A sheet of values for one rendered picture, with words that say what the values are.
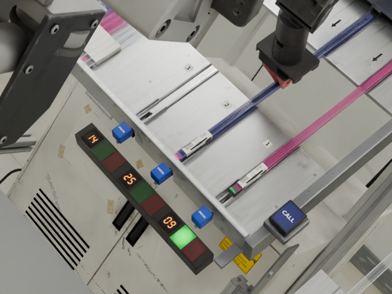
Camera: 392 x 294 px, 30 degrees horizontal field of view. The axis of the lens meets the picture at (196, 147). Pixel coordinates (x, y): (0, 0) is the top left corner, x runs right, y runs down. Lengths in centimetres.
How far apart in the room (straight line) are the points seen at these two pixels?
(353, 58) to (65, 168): 80
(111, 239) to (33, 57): 118
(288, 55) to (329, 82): 199
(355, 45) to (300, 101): 185
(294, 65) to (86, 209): 75
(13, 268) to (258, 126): 52
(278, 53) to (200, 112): 19
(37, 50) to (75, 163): 121
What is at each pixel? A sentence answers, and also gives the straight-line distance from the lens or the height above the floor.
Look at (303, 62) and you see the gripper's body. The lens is 131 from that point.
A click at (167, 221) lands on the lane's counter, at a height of 66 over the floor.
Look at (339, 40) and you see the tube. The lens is 146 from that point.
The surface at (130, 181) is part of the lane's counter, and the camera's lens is 130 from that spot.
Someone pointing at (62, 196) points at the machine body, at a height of 27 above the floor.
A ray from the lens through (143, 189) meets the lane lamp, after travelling 129.
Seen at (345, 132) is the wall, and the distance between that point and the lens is 324.
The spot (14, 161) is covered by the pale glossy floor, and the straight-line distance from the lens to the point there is 242.
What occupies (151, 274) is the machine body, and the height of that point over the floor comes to 31.
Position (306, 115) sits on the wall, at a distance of 330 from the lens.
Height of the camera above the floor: 127
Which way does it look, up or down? 23 degrees down
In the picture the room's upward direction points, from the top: 36 degrees clockwise
